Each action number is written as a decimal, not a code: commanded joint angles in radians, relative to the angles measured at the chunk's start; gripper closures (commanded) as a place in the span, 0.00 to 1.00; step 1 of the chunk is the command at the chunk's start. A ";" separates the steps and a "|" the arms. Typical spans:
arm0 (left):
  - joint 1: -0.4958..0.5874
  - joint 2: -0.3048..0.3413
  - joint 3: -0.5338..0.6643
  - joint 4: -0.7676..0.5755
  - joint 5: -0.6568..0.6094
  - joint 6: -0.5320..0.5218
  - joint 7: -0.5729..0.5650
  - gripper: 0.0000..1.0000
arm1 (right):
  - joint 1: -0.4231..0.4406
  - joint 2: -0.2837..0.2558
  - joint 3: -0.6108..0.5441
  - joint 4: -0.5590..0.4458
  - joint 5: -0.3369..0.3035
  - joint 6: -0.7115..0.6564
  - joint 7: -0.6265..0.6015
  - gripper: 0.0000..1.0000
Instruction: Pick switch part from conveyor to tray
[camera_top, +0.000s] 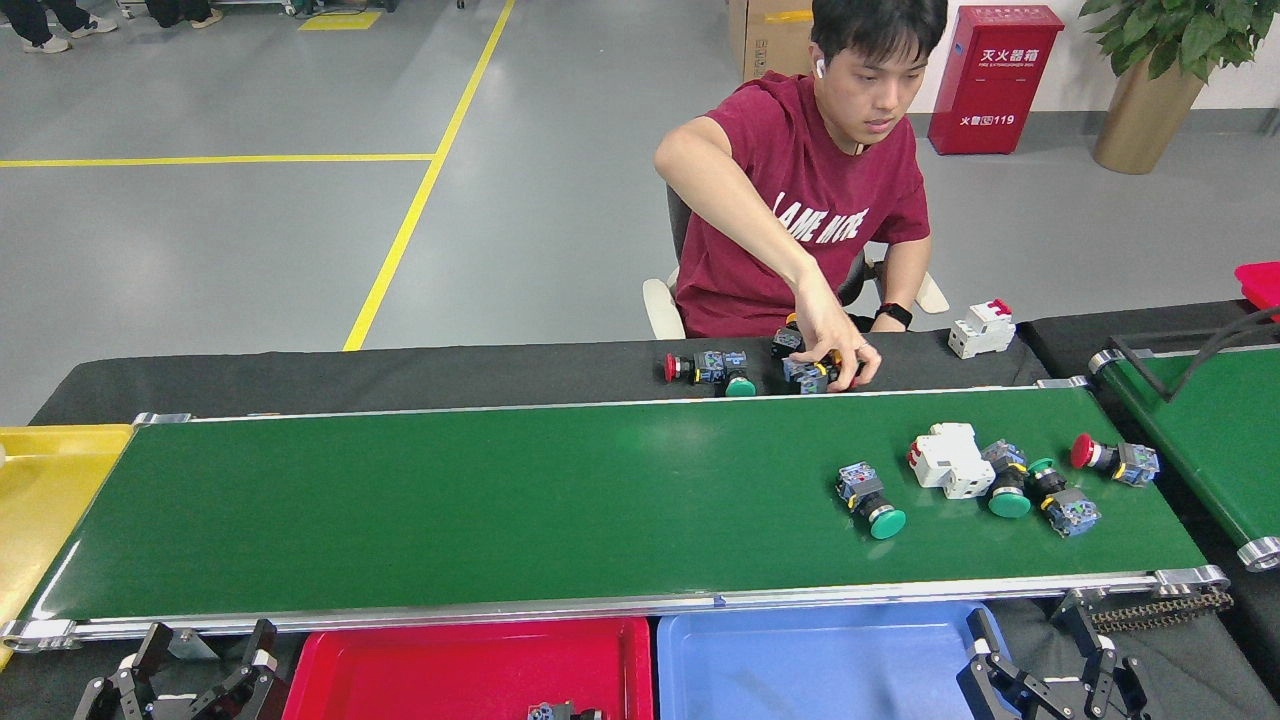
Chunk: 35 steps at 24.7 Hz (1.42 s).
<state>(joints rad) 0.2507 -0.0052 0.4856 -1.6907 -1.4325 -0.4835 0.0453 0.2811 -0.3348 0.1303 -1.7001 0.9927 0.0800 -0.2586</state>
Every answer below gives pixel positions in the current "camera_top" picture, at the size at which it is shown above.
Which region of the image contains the red plastic tray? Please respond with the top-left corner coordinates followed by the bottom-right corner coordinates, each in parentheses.
top-left (282, 617), bottom-right (654, 720)

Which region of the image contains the yellow plastic tray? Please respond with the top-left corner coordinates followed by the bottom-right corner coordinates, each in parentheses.
top-left (0, 425), bottom-right (134, 671)

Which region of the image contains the long green conveyor belt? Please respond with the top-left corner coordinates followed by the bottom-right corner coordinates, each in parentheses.
top-left (0, 378), bottom-right (1231, 656)

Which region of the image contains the gold plant pot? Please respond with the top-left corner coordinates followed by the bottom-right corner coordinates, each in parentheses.
top-left (1092, 55), bottom-right (1208, 176)

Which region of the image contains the white circuit breaker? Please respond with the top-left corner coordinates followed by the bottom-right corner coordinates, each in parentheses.
top-left (907, 422), bottom-right (997, 501)
top-left (947, 298), bottom-right (1017, 360)

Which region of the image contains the blue plastic tray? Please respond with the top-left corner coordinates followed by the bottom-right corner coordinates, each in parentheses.
top-left (657, 600), bottom-right (1011, 720)

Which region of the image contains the black cable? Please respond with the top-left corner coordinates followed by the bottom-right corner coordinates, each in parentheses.
top-left (1110, 308), bottom-right (1280, 403)

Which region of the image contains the red fire extinguisher box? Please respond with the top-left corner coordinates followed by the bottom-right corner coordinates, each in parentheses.
top-left (928, 5), bottom-right (1065, 156)

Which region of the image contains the small black table cloth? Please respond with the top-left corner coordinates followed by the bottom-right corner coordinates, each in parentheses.
top-left (1015, 298), bottom-right (1280, 661)

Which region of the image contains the short green conveyor belt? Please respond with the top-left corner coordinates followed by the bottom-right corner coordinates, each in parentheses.
top-left (1088, 340), bottom-right (1280, 573)

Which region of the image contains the conveyor drive chain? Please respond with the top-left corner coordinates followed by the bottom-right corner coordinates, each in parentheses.
top-left (1090, 590), bottom-right (1234, 633)

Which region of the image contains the grey office chair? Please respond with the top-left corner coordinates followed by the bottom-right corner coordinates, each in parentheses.
top-left (643, 185), bottom-right (951, 341)

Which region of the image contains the person's right hand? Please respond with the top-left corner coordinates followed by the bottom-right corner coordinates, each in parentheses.
top-left (797, 283), bottom-right (883, 391)

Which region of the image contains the red mushroom button switch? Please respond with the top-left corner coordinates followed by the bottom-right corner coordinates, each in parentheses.
top-left (1070, 433), bottom-right (1161, 489)
top-left (662, 350), bottom-right (723, 385)

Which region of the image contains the red plastic bin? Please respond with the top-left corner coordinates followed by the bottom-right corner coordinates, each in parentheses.
top-left (1233, 262), bottom-right (1280, 323)

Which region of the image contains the brown cardboard box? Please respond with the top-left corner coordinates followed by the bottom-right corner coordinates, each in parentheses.
top-left (728, 0), bottom-right (816, 83)

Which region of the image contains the person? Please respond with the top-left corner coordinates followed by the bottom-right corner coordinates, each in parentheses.
top-left (145, 0), bottom-right (225, 29)
top-left (0, 0), bottom-right (119, 54)
top-left (653, 0), bottom-right (949, 393)

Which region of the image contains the green leafy plant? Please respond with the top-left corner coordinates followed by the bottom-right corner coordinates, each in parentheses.
top-left (1078, 0), bottom-right (1280, 83)

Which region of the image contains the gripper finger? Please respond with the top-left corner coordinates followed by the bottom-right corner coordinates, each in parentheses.
top-left (73, 623), bottom-right (174, 720)
top-left (957, 607), bottom-right (1056, 720)
top-left (190, 619), bottom-right (291, 720)
top-left (1052, 607), bottom-right (1151, 720)

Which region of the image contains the large black table cloth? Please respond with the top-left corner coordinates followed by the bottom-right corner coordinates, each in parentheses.
top-left (0, 325), bottom-right (1280, 720)

